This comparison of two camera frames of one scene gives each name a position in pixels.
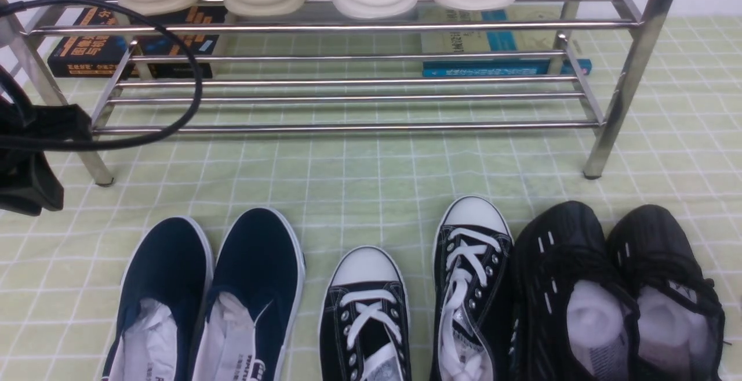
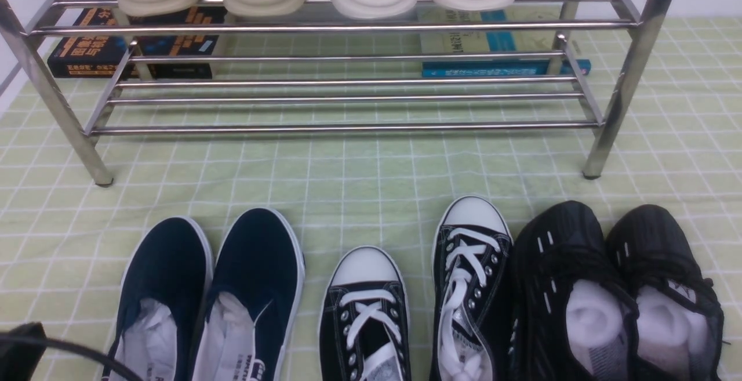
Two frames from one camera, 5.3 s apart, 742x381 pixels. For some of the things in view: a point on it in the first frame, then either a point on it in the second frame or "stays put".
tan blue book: [497, 40] stays put
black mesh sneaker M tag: [680, 331] stays put
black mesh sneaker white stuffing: [572, 316] stays put
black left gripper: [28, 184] → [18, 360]
